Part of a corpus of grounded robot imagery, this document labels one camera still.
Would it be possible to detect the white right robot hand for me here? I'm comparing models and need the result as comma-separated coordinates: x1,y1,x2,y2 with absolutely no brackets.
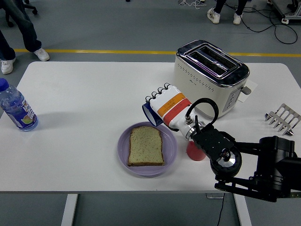
144,82,196,137

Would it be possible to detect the blue enamel cup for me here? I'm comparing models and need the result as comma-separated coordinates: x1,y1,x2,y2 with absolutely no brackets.
141,102,164,127

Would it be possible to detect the bread slice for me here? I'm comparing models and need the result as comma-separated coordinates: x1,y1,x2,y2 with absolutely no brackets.
127,126,165,167

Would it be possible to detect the red enamel cup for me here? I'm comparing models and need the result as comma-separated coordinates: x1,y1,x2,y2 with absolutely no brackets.
185,140,207,162

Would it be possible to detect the cream and chrome toaster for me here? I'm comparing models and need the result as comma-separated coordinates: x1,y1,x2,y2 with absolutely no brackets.
171,40,252,120

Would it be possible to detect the purple plate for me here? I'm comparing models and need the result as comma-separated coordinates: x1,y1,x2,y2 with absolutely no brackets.
117,121,178,177

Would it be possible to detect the white paper card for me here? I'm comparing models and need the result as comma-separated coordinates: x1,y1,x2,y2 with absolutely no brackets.
237,79,258,103

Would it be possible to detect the person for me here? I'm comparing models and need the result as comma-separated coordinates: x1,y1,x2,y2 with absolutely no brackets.
0,0,50,75
206,0,249,25

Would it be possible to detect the metal toast rack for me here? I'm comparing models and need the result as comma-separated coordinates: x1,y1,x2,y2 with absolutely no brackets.
264,103,301,137

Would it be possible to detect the white table leg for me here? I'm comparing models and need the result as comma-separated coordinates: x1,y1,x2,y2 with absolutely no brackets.
233,193,253,226
60,194,79,226

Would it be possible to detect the plastic bottle with blue cap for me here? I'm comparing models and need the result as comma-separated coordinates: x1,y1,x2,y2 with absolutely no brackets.
0,78,39,132

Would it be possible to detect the black office chair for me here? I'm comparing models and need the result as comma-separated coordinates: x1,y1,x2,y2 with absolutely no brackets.
4,0,39,28

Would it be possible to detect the white floor cable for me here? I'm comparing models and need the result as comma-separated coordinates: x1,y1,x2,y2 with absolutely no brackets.
178,0,206,10

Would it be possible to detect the black cable under table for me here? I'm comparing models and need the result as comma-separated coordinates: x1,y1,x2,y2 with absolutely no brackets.
216,193,226,226

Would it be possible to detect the black floor cable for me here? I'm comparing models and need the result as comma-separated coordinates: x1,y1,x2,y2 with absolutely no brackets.
239,3,299,45

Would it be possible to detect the metal equipment frame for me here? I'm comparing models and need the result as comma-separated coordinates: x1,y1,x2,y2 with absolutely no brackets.
268,0,301,21

